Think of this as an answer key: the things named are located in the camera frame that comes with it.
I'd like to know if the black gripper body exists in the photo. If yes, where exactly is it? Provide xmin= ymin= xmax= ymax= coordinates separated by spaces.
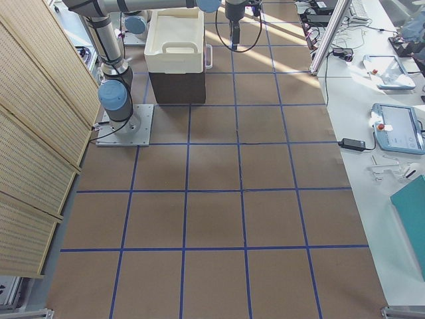
xmin=225 ymin=0 xmax=245 ymax=22

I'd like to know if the wooden drawer with white handle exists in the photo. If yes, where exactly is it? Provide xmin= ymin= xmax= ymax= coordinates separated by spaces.
xmin=205 ymin=44 xmax=213 ymax=70

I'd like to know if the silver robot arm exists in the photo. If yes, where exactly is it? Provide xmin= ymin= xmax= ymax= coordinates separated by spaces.
xmin=65 ymin=1 xmax=248 ymax=138

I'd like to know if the dark brown drawer cabinet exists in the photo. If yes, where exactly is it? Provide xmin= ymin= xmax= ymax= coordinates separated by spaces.
xmin=149 ymin=72 xmax=206 ymax=104

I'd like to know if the white plastic tray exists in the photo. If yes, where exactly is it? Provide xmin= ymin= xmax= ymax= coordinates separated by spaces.
xmin=144 ymin=8 xmax=204 ymax=74

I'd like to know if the far teach pendant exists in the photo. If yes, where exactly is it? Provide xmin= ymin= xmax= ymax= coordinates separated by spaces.
xmin=363 ymin=54 xmax=416 ymax=90

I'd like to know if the teach pendant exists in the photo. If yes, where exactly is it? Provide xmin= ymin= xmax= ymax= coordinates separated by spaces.
xmin=363 ymin=54 xmax=416 ymax=90
xmin=371 ymin=103 xmax=424 ymax=155

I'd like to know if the black power adapter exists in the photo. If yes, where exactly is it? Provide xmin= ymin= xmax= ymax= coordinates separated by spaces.
xmin=337 ymin=138 xmax=366 ymax=152

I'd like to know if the near teach pendant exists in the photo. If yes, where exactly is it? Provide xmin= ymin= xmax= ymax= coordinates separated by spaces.
xmin=371 ymin=103 xmax=424 ymax=155

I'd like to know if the wooden pegboard panel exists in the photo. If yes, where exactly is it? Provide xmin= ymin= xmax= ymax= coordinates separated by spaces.
xmin=1 ymin=1 xmax=100 ymax=278

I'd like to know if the teal box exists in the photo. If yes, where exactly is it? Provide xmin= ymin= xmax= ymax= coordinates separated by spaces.
xmin=390 ymin=175 xmax=424 ymax=268

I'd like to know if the aluminium frame post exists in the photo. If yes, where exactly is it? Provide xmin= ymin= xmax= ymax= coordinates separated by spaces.
xmin=309 ymin=0 xmax=352 ymax=75

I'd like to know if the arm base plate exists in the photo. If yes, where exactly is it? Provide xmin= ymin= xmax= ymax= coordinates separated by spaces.
xmin=93 ymin=104 xmax=155 ymax=147

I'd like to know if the clear acrylic bracket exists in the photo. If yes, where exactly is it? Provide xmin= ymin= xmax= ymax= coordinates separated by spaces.
xmin=367 ymin=155 xmax=408 ymax=181

